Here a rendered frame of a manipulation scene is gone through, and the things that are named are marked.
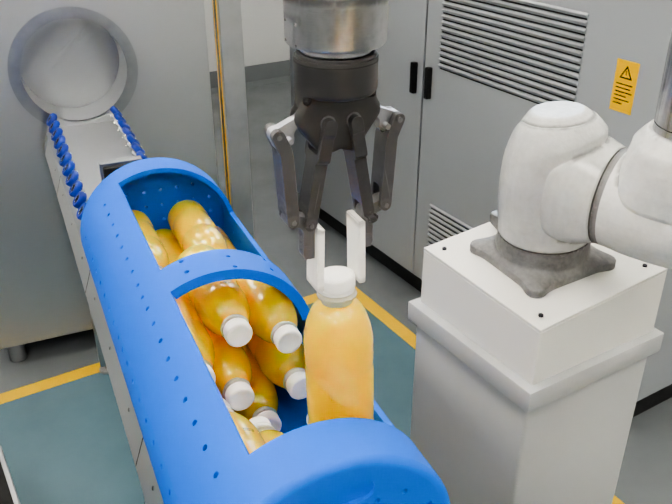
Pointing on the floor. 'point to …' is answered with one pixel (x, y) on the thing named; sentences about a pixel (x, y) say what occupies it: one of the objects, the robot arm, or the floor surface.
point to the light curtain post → (233, 108)
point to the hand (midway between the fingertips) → (336, 252)
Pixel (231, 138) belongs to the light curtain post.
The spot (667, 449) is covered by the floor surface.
